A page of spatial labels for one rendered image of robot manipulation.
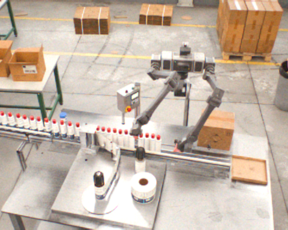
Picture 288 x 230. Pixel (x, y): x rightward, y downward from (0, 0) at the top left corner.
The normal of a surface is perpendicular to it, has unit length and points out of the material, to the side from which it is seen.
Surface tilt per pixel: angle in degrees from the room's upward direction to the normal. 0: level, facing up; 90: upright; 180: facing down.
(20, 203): 0
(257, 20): 90
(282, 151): 0
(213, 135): 90
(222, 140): 90
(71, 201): 0
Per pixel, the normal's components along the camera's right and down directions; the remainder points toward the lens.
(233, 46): -0.07, 0.64
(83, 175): 0.01, -0.76
